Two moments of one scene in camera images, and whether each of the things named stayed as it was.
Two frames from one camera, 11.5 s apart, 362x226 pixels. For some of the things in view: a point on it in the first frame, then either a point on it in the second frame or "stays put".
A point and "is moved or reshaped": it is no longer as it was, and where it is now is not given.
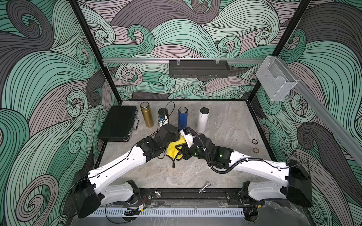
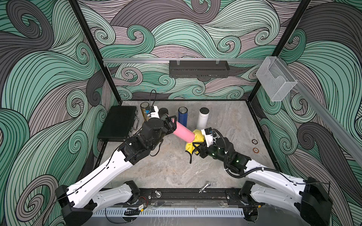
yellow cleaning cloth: [172, 151] is moved or reshaped
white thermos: [202, 120] stays put
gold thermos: [149, 120] stays put
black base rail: [187, 196] stays put
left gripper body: [174, 138] to [164, 128]
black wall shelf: [198, 69] stays put
